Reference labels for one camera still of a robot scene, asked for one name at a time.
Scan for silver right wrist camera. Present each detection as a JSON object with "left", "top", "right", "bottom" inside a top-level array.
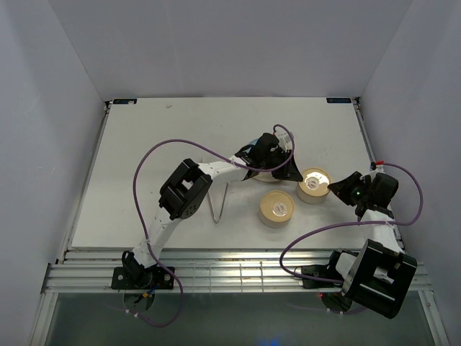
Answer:
[{"left": 370, "top": 161, "right": 385, "bottom": 174}]

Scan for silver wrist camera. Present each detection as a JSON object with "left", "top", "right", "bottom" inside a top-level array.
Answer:
[
  {"left": 370, "top": 161, "right": 385, "bottom": 174},
  {"left": 274, "top": 128, "right": 293, "bottom": 151}
]

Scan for stainless steel slotted tongs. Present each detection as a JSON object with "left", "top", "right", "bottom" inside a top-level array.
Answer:
[{"left": 207, "top": 183, "right": 228, "bottom": 225}]

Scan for blue and white plate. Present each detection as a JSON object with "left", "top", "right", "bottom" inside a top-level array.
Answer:
[{"left": 246, "top": 138, "right": 283, "bottom": 183}]

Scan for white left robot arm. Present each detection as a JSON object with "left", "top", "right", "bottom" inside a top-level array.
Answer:
[{"left": 122, "top": 124, "right": 303, "bottom": 288}]

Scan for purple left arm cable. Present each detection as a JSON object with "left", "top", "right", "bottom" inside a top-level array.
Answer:
[{"left": 133, "top": 124, "right": 296, "bottom": 328}]

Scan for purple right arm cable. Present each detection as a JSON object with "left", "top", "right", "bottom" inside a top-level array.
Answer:
[{"left": 279, "top": 162, "right": 424, "bottom": 315}]

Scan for right blue corner label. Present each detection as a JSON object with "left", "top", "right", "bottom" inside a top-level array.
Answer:
[{"left": 326, "top": 97, "right": 352, "bottom": 104}]

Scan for wooden round lid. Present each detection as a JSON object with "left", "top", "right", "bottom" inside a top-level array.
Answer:
[
  {"left": 298, "top": 168, "right": 331, "bottom": 198},
  {"left": 259, "top": 190, "right": 295, "bottom": 223}
]

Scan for blue corner label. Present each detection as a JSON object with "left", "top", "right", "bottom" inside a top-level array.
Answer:
[
  {"left": 326, "top": 97, "right": 352, "bottom": 104},
  {"left": 112, "top": 98, "right": 138, "bottom": 105}
]

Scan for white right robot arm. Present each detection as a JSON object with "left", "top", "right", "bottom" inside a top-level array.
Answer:
[{"left": 325, "top": 171, "right": 417, "bottom": 319}]

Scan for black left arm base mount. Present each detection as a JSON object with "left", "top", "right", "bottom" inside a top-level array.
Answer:
[{"left": 110, "top": 266, "right": 174, "bottom": 291}]

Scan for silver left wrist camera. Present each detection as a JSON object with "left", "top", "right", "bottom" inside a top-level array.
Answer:
[{"left": 274, "top": 128, "right": 293, "bottom": 151}]

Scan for left blue corner label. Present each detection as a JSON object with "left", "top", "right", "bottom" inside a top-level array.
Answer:
[{"left": 112, "top": 98, "right": 138, "bottom": 105}]

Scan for steel lunch bowl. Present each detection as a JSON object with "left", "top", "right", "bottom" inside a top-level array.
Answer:
[
  {"left": 296, "top": 187, "right": 329, "bottom": 205},
  {"left": 259, "top": 203, "right": 295, "bottom": 229}
]

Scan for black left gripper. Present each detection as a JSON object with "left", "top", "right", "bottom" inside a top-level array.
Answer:
[{"left": 261, "top": 150, "right": 304, "bottom": 183}]

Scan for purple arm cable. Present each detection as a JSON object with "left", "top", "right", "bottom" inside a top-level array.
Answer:
[
  {"left": 279, "top": 162, "right": 424, "bottom": 315},
  {"left": 133, "top": 124, "right": 296, "bottom": 328}
]

